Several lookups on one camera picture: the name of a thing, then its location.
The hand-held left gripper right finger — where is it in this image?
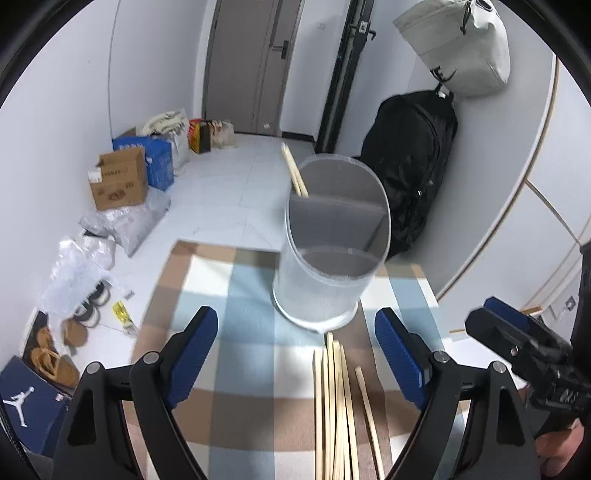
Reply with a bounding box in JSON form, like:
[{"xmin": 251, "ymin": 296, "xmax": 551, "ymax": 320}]
[{"xmin": 374, "ymin": 308, "xmax": 542, "ymax": 480}]

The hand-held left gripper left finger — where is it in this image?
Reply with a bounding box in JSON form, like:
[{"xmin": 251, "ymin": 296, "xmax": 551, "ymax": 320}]
[{"xmin": 52, "ymin": 305, "xmax": 219, "ymax": 480}]

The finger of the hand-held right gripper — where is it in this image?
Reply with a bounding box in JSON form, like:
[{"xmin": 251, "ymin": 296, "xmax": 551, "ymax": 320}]
[
  {"xmin": 484, "ymin": 298, "xmax": 571, "ymax": 354},
  {"xmin": 464, "ymin": 308, "xmax": 566, "ymax": 386}
]

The wooden chopstick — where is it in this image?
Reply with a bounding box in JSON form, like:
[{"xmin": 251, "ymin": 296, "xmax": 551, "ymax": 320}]
[
  {"xmin": 284, "ymin": 143, "xmax": 309, "ymax": 198},
  {"xmin": 281, "ymin": 143, "xmax": 304, "ymax": 197},
  {"xmin": 355, "ymin": 366, "xmax": 385, "ymax": 480}
]

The bundle of wooden chopsticks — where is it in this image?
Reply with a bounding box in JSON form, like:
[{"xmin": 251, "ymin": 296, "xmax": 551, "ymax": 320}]
[{"xmin": 312, "ymin": 331, "xmax": 362, "ymax": 480}]

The translucent plastic utensil holder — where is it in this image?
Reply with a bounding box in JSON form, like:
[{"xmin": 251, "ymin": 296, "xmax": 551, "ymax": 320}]
[{"xmin": 271, "ymin": 154, "xmax": 392, "ymax": 334}]

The person's right hand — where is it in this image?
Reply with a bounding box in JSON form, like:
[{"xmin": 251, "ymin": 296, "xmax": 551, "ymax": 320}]
[{"xmin": 536, "ymin": 424, "xmax": 587, "ymax": 478}]

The yellow packet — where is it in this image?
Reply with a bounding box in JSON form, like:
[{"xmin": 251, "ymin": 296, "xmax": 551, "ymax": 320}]
[{"xmin": 112, "ymin": 301, "xmax": 138, "ymax": 334}]

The checkered blue brown mat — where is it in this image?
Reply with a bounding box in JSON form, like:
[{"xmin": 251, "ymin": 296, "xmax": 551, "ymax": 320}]
[{"xmin": 130, "ymin": 240, "xmax": 467, "ymax": 480}]

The brown slipper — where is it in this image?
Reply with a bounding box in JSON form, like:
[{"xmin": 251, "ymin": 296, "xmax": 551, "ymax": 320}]
[
  {"xmin": 62, "ymin": 318, "xmax": 88, "ymax": 348},
  {"xmin": 30, "ymin": 325, "xmax": 54, "ymax": 365},
  {"xmin": 31, "ymin": 348, "xmax": 79, "ymax": 388}
]

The grey plastic parcel bag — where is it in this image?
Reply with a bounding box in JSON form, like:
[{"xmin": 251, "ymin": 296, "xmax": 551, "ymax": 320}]
[{"xmin": 79, "ymin": 191, "xmax": 171, "ymax": 258}]

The dark blue shoe box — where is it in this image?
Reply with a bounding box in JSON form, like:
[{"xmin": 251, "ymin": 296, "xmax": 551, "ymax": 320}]
[{"xmin": 0, "ymin": 355, "xmax": 75, "ymax": 457}]

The black backpack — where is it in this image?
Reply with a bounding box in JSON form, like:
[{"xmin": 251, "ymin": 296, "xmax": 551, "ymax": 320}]
[{"xmin": 359, "ymin": 90, "xmax": 459, "ymax": 259}]

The brown cardboard box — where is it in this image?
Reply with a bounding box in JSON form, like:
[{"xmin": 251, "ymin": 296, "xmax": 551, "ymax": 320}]
[{"xmin": 88, "ymin": 147, "xmax": 149, "ymax": 212}]

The blue cardboard box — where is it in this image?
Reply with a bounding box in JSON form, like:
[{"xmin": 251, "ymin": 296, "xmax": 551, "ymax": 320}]
[{"xmin": 112, "ymin": 134, "xmax": 175, "ymax": 191}]

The white plastic bag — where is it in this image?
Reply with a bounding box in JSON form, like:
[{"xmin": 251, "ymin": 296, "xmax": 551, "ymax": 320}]
[{"xmin": 161, "ymin": 129, "xmax": 190, "ymax": 169}]

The yellow black paper bag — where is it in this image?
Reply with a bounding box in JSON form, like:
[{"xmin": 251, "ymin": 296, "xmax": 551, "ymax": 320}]
[{"xmin": 188, "ymin": 119, "xmax": 212, "ymax": 154}]

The brown paper bag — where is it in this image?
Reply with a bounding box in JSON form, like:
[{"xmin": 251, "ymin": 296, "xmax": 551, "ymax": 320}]
[{"xmin": 210, "ymin": 120, "xmax": 236, "ymax": 149}]

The light grey fabric bag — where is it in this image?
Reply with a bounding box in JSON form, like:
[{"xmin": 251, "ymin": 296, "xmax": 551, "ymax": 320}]
[{"xmin": 392, "ymin": 0, "xmax": 512, "ymax": 99}]

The grey door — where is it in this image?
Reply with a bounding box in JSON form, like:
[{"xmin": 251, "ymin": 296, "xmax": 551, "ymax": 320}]
[{"xmin": 203, "ymin": 0, "xmax": 305, "ymax": 137}]

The black door frame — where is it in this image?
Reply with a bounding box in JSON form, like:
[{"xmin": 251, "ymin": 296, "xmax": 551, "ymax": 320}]
[{"xmin": 315, "ymin": 0, "xmax": 377, "ymax": 155}]

